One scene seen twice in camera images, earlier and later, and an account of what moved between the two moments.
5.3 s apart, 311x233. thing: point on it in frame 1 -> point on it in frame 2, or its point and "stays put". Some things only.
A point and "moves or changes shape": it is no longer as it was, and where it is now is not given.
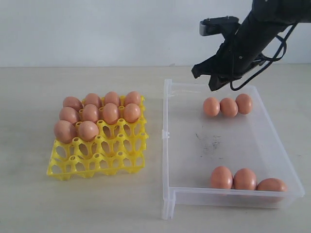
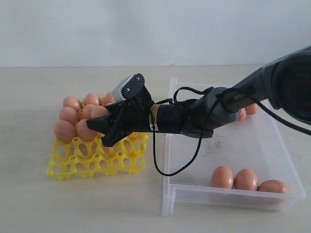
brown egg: x=112 y=97 stays put
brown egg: x=87 y=130 stays put
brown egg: x=228 y=107 moves or changes shape
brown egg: x=211 y=107 moves or changes shape
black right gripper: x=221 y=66 -> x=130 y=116
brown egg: x=64 y=131 stays put
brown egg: x=92 y=98 stays put
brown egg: x=89 y=113 stays put
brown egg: x=68 y=113 stays put
